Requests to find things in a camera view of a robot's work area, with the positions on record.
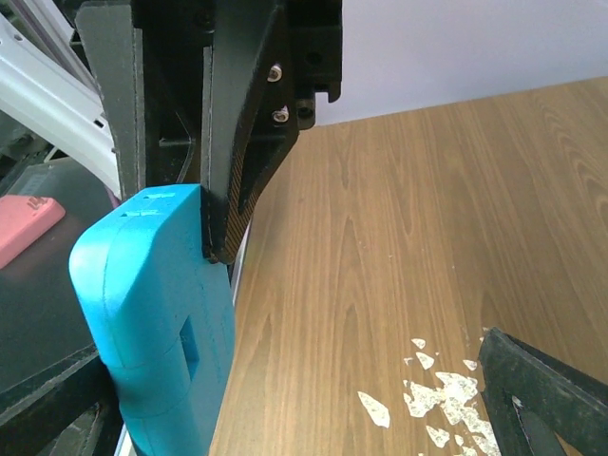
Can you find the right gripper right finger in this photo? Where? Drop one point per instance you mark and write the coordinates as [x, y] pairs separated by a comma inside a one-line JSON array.
[[534, 401]]

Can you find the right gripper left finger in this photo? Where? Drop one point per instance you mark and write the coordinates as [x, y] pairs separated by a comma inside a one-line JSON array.
[[35, 412]]

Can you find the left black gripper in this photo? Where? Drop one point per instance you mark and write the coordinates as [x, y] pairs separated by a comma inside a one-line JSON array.
[[209, 91]]

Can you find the blue plug adapter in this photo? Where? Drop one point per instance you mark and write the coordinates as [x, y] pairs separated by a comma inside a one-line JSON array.
[[161, 316]]

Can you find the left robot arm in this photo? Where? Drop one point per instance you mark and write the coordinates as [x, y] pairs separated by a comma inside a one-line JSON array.
[[49, 89]]

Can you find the pink white charger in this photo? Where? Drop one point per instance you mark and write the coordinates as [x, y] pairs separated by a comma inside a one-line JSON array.
[[24, 219]]

